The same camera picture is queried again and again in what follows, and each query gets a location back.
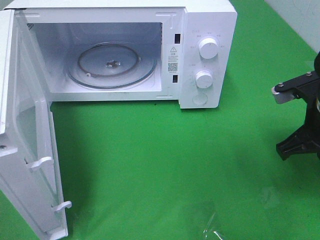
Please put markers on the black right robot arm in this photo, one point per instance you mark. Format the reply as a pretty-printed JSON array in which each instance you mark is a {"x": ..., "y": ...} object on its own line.
[{"x": 317, "y": 60}]

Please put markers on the white dial knob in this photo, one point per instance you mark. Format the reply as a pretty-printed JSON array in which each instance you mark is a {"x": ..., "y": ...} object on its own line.
[
  {"x": 208, "y": 48},
  {"x": 203, "y": 79}
]

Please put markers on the round door release button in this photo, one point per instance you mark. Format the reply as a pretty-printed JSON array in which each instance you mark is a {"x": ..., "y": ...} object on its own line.
[{"x": 200, "y": 99}]

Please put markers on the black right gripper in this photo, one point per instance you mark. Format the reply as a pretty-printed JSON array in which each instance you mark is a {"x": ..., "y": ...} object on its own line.
[{"x": 306, "y": 139}]

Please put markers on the lower white dial knob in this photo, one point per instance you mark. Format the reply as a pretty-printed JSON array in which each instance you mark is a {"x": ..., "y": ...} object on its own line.
[{"x": 203, "y": 79}]

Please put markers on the white microwave door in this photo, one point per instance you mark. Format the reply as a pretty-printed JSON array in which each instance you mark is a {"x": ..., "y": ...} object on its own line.
[{"x": 29, "y": 165}]

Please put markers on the glass microwave turntable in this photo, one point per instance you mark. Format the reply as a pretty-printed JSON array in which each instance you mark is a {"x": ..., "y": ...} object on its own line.
[{"x": 114, "y": 65}]

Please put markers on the upper white dial knob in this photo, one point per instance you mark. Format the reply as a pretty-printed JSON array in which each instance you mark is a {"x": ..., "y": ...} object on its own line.
[{"x": 208, "y": 48}]

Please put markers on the white microwave oven body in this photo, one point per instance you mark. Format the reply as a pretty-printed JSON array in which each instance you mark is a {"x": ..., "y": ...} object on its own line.
[{"x": 66, "y": 27}]

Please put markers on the green table mat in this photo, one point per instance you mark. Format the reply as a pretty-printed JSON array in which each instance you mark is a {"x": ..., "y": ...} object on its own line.
[{"x": 148, "y": 170}]

